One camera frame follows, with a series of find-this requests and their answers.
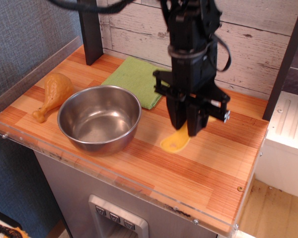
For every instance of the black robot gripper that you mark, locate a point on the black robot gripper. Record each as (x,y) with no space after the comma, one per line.
(190,89)

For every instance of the yellow brush white bristles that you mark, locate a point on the yellow brush white bristles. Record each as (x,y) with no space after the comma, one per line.
(177,141)

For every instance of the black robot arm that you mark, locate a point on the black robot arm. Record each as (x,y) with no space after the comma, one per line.
(205,9)

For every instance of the silver metal pot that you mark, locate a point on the silver metal pot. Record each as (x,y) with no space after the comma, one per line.
(100,120)

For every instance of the orange plastic chicken leg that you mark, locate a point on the orange plastic chicken leg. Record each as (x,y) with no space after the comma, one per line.
(58,88)

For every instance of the green cloth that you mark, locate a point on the green cloth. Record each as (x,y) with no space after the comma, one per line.
(137,76)

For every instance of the white toy sink unit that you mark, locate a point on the white toy sink unit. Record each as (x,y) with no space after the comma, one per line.
(277,164)

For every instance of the grey cabinet with dispenser panel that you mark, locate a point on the grey cabinet with dispenser panel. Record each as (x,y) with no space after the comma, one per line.
(94,207)

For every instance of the clear acrylic edge guard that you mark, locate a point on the clear acrylic edge guard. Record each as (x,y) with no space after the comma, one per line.
(205,183)

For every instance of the orange object bottom left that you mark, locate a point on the orange object bottom left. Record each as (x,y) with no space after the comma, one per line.
(15,233)

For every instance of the dark right post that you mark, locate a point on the dark right post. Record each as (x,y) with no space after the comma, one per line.
(282,74)

